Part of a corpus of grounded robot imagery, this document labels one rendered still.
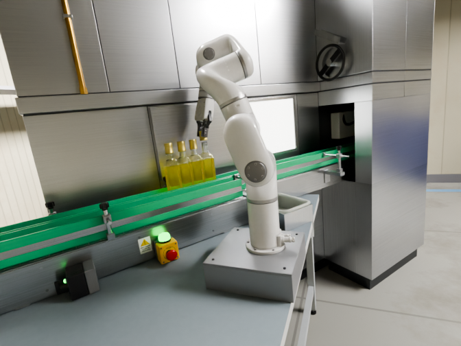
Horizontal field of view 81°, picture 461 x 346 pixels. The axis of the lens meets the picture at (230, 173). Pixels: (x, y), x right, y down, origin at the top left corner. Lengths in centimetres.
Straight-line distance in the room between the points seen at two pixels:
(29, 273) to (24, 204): 256
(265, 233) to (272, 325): 25
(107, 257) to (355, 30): 168
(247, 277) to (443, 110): 412
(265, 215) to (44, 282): 72
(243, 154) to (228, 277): 36
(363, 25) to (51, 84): 155
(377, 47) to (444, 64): 286
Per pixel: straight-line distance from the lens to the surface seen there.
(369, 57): 179
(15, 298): 110
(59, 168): 129
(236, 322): 77
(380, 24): 188
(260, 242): 85
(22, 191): 358
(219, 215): 118
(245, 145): 70
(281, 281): 79
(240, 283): 83
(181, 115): 135
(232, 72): 85
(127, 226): 107
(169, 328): 80
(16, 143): 357
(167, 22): 145
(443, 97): 464
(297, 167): 159
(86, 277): 100
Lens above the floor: 126
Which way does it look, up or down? 12 degrees down
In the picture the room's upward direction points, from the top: 6 degrees counter-clockwise
